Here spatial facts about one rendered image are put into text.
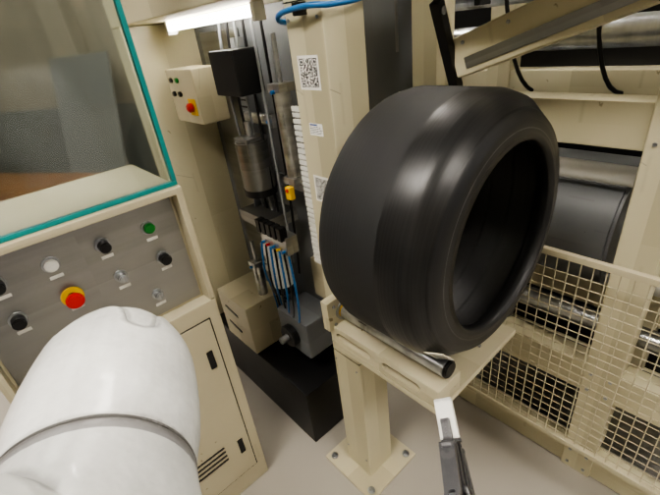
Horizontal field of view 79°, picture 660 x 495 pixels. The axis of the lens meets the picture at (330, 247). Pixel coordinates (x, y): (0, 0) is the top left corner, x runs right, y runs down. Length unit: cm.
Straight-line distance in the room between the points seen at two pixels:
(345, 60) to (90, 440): 88
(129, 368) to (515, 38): 104
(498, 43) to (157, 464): 109
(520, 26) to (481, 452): 155
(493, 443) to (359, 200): 146
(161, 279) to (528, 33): 114
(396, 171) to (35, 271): 88
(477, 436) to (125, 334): 176
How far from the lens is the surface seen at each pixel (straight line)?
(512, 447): 200
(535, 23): 113
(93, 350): 37
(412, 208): 67
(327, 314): 112
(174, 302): 132
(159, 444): 31
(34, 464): 30
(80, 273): 121
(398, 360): 104
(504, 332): 124
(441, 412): 78
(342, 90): 100
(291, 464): 195
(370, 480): 185
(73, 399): 33
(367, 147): 77
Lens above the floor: 160
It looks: 29 degrees down
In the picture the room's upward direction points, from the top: 7 degrees counter-clockwise
